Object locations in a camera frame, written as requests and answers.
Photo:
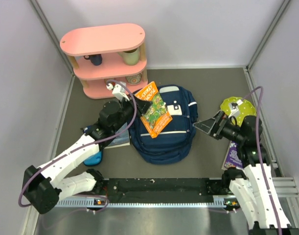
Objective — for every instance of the blue dinosaur pencil case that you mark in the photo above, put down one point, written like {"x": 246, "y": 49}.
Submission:
{"x": 93, "y": 133}

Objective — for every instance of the dark blue mug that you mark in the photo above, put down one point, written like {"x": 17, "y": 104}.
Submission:
{"x": 95, "y": 59}

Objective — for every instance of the orange 39-Storey Treehouse book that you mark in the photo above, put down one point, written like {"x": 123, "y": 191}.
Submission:
{"x": 157, "y": 117}

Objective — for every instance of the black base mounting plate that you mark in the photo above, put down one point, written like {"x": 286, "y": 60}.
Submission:
{"x": 160, "y": 190}

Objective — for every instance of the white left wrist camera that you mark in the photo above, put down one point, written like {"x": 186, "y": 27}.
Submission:
{"x": 118, "y": 90}

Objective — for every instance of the purple card packet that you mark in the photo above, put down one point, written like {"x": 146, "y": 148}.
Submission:
{"x": 231, "y": 159}

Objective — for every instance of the patterned small bowl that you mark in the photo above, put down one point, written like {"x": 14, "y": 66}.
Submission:
{"x": 134, "y": 79}

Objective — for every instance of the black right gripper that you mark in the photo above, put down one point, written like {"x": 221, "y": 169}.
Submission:
{"x": 215, "y": 126}

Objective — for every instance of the Nineteen Eighty-Four dark book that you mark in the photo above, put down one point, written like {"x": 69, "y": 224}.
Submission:
{"x": 121, "y": 140}

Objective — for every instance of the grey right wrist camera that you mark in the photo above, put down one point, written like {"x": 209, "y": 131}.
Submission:
{"x": 234, "y": 107}

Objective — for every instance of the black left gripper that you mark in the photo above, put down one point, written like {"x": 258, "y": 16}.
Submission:
{"x": 142, "y": 106}

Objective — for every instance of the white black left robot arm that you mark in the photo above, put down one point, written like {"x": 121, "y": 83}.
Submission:
{"x": 46, "y": 185}

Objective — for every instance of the green polka dot plate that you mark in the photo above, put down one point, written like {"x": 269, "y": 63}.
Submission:
{"x": 244, "y": 109}

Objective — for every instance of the aluminium frame rail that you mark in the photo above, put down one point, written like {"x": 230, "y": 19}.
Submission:
{"x": 285, "y": 187}

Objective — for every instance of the pale green cup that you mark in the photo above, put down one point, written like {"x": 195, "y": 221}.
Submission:
{"x": 130, "y": 57}

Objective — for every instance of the navy blue student backpack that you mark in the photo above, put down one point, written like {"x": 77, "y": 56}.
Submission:
{"x": 164, "y": 134}

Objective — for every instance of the orange cup on shelf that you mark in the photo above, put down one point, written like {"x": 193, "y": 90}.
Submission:
{"x": 108, "y": 82}

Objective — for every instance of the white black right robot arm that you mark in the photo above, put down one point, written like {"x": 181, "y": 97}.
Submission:
{"x": 252, "y": 185}

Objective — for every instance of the pink three-tier shelf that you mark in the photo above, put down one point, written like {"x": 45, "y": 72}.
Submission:
{"x": 107, "y": 40}

